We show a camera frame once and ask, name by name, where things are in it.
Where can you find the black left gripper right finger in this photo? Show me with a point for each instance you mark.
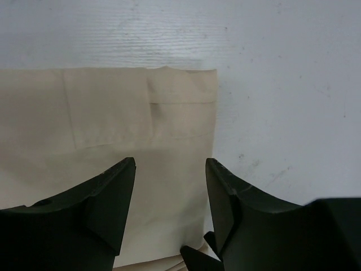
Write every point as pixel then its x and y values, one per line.
pixel 253 230

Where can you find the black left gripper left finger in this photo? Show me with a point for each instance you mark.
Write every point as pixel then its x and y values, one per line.
pixel 79 229

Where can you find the beige cargo trousers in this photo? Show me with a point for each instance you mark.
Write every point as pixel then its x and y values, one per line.
pixel 61 127

